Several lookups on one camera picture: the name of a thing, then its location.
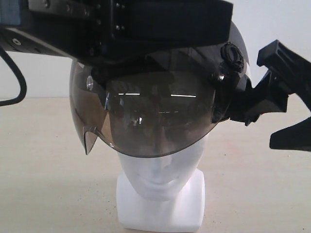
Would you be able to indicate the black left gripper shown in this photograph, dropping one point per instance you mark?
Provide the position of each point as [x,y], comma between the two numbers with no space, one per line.
[112,31]

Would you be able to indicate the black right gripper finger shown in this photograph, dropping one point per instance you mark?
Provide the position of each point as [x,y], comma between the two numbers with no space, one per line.
[295,137]
[287,73]

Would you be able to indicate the black helmet with tinted visor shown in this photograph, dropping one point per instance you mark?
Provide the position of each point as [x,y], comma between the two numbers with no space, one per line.
[159,103]

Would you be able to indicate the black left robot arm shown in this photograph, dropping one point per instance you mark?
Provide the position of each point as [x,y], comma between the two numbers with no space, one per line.
[16,35]

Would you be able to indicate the white mannequin head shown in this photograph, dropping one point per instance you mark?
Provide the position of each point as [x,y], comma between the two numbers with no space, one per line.
[164,194]

